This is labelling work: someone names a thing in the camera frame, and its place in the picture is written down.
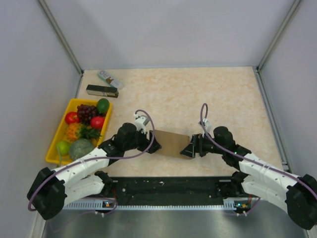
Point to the green toy melon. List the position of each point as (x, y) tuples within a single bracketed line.
[(80, 148)]

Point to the brown cardboard paper box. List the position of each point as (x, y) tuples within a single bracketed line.
[(172, 144)]

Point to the left frame post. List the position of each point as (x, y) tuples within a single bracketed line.
[(60, 36)]

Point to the frame post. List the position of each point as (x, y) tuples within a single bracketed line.
[(60, 36), (294, 8)]

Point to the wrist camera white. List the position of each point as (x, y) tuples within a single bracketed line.
[(141, 122), (205, 125)]

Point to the teal white snack box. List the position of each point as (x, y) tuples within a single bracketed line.
[(109, 79)]

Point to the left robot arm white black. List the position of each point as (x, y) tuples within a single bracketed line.
[(53, 189)]

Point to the yellow plastic tray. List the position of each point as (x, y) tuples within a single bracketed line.
[(52, 155)]

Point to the green toy lime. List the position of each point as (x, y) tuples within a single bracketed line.
[(102, 105)]

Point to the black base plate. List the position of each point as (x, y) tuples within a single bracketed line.
[(172, 191)]

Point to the black rectangular box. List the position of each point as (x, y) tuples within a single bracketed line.
[(103, 91)]

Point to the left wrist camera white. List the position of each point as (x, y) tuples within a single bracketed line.
[(141, 122)]

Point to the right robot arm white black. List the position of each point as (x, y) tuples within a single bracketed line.
[(295, 195)]

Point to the red toy tomato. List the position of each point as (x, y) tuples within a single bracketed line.
[(97, 122)]

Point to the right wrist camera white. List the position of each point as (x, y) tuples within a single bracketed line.
[(205, 125)]

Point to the red toy apple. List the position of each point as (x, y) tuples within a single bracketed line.
[(71, 118)]

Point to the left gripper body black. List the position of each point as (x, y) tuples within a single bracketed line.
[(144, 145)]

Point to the grey cable duct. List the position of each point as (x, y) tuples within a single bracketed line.
[(104, 205)]

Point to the purple toy grapes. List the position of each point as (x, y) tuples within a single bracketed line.
[(85, 113)]

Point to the orange toy pineapple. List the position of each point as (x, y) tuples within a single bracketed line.
[(76, 131)]

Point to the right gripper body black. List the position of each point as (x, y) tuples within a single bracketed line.
[(205, 143)]

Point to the green toy pear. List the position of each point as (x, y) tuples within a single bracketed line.
[(62, 147)]

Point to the right frame post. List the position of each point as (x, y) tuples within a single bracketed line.
[(294, 8)]

